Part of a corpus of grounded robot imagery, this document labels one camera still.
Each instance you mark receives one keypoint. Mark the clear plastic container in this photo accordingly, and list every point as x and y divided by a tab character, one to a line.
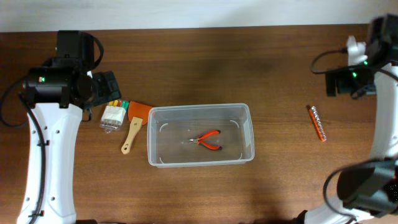
200	135

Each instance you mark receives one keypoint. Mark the clear screwdriver set case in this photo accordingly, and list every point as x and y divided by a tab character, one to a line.
113	116

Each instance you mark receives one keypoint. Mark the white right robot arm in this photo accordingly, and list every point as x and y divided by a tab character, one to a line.
368	189

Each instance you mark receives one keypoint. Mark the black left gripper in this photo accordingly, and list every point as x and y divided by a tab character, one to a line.
112	89

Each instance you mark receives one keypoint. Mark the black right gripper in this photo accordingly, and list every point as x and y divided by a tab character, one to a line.
343	87

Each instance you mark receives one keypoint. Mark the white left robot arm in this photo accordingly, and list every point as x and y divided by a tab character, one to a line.
55	96

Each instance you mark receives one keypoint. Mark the orange scraper wooden handle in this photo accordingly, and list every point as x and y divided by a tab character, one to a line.
138	115

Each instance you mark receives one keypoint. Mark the orange handled pliers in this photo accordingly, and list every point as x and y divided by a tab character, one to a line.
207	140

